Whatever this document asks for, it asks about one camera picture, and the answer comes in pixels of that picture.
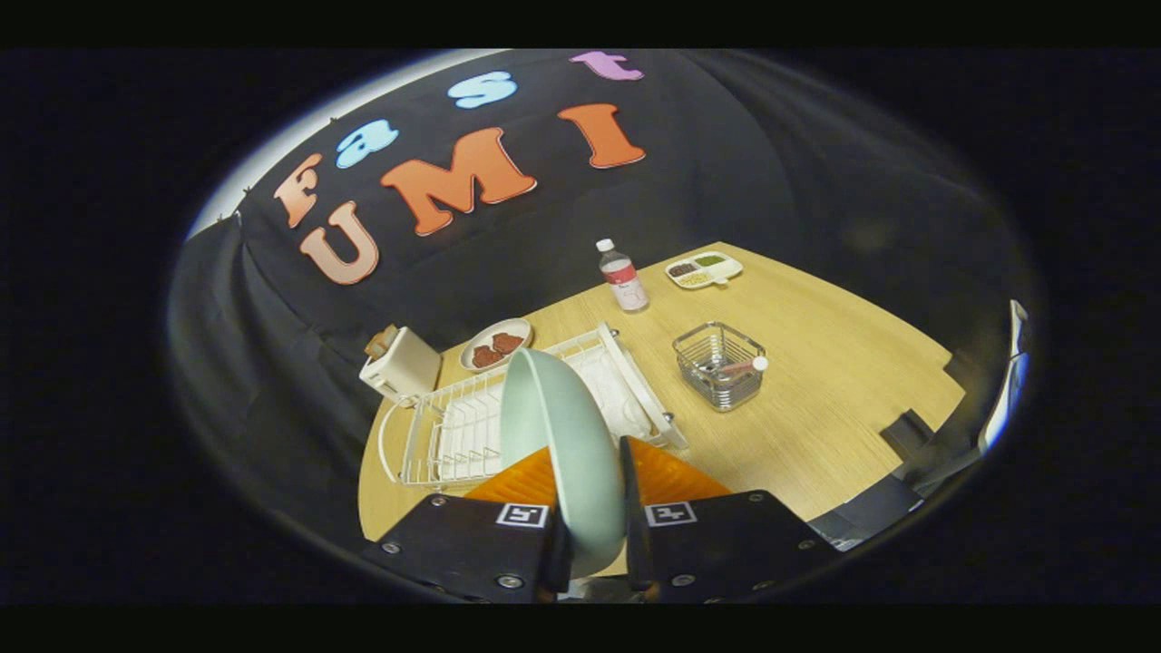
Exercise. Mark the brown cookie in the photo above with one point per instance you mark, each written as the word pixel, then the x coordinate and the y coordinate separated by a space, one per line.
pixel 508 343
pixel 485 356

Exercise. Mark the pale green plate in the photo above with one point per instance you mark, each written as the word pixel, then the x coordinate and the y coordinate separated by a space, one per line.
pixel 562 453

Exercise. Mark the white divided snack tray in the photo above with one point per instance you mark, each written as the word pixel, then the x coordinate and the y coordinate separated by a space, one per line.
pixel 703 269

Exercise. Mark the beige oval plate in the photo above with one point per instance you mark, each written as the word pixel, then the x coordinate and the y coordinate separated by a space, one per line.
pixel 517 328

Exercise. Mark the white panel with blue edge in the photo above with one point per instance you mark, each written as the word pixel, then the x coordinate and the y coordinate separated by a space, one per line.
pixel 1007 390

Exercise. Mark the white toaster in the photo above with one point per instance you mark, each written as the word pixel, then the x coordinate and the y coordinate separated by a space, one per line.
pixel 408 367

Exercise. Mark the clear water bottle red label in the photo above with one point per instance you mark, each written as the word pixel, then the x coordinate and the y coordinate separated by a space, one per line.
pixel 624 281

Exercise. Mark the white-tipped spoon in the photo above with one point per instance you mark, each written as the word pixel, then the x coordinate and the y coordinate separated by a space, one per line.
pixel 739 366

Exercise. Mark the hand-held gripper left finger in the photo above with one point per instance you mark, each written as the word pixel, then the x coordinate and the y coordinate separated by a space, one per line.
pixel 463 549

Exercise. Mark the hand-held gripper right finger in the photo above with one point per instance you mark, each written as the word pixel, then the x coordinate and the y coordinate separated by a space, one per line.
pixel 726 544

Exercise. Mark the black backdrop cloth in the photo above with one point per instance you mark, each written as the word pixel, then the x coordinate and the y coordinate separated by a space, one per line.
pixel 771 163

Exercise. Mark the black table clamp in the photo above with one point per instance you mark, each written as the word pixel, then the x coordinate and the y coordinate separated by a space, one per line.
pixel 907 433

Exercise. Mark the dark grey flat object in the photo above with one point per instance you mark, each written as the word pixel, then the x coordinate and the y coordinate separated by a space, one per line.
pixel 871 512

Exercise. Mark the brown bread slice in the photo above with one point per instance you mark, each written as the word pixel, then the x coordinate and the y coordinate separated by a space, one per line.
pixel 379 341

